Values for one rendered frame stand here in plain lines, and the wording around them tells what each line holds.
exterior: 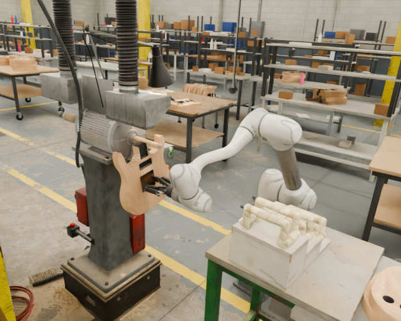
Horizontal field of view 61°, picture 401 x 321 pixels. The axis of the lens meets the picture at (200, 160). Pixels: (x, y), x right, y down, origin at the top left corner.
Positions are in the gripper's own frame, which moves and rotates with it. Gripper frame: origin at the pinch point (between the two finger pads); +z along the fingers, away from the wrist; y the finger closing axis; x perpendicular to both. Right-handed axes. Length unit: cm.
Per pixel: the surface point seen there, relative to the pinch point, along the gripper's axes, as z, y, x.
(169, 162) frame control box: 17.3, 34.8, -9.7
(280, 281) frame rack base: -87, -16, -8
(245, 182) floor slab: 71, 219, -139
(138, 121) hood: -5.0, -4.6, 37.3
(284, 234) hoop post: -86, -12, 12
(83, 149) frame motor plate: 52, -4, 8
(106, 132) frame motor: 25.9, -2.4, 24.0
